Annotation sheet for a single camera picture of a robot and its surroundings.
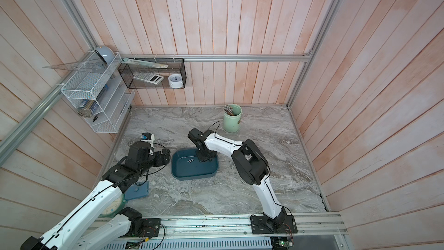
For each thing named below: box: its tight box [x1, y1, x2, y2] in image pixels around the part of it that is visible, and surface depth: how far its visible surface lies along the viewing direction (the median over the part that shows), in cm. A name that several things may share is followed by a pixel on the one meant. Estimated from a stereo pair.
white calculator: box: [132, 73, 165, 85], surface depth 100 cm
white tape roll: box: [168, 73, 184, 89], surface depth 97 cm
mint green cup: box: [223, 103, 243, 134], surface depth 103 cm
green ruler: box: [121, 57, 169, 69], surface depth 93 cm
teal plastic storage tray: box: [171, 148, 220, 181], surface depth 92 cm
